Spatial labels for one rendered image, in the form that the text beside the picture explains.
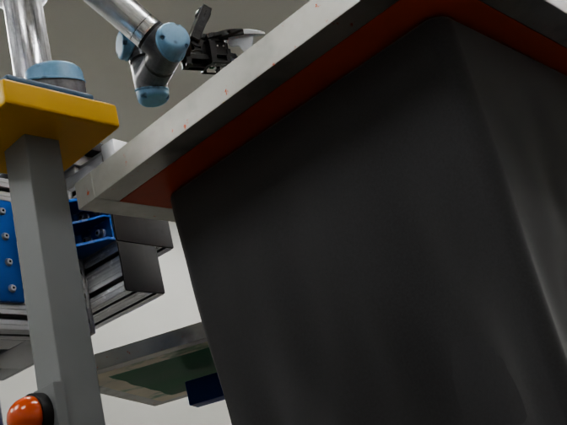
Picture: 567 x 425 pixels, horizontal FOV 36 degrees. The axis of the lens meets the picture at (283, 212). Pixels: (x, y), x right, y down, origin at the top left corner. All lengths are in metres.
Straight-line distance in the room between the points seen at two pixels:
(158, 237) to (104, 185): 0.47
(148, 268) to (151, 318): 4.42
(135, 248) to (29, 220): 0.66
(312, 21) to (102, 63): 3.80
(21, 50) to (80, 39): 2.48
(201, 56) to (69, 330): 1.40
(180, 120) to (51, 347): 0.32
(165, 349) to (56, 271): 1.12
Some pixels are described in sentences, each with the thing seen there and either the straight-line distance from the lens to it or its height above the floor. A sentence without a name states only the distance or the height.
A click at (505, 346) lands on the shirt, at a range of 0.83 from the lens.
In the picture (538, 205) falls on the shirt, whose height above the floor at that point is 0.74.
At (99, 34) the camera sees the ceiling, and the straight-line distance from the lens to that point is 4.44.
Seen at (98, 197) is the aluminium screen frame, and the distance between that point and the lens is 1.12.
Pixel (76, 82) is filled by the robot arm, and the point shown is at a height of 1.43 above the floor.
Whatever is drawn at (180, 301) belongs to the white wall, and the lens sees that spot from 6.14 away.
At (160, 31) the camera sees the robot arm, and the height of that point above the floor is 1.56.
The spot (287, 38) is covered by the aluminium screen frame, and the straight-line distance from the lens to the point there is 0.91.
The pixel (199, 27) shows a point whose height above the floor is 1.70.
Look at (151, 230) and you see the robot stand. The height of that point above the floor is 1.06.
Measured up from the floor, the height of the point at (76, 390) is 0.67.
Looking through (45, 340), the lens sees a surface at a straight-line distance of 0.82.
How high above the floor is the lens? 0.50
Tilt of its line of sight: 21 degrees up
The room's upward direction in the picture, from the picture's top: 15 degrees counter-clockwise
